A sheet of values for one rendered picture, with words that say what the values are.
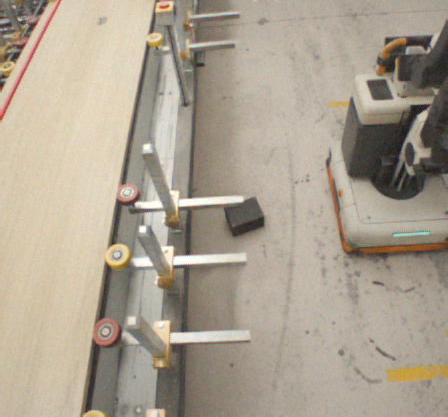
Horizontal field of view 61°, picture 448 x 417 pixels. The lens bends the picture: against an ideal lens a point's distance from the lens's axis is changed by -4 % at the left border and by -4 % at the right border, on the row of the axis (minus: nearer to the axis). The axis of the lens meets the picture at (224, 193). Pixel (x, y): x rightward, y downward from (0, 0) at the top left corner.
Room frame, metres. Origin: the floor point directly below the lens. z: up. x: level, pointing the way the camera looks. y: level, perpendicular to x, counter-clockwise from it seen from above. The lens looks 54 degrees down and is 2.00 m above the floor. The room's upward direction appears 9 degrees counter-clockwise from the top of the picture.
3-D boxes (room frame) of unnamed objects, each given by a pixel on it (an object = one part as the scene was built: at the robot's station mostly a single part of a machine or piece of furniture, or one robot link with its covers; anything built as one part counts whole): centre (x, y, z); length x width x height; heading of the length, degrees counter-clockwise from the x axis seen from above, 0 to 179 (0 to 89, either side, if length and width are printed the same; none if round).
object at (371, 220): (1.17, -0.94, 0.16); 0.67 x 0.64 x 0.25; 172
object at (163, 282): (0.60, 0.23, 0.83); 0.14 x 0.06 x 0.05; 173
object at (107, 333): (0.38, 0.40, 0.85); 0.08 x 0.08 x 0.11
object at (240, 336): (0.36, 0.21, 0.81); 0.43 x 0.03 x 0.04; 83
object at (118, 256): (0.63, 0.37, 0.85); 0.08 x 0.08 x 0.11
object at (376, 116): (1.26, -0.95, 0.59); 0.55 x 0.34 x 0.83; 82
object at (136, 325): (0.33, 0.26, 0.88); 0.04 x 0.04 x 0.48; 83
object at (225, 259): (0.61, 0.18, 0.83); 0.43 x 0.03 x 0.04; 83
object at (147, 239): (0.57, 0.23, 0.88); 0.04 x 0.04 x 0.48; 83
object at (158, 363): (0.35, 0.26, 0.81); 0.14 x 0.06 x 0.05; 173
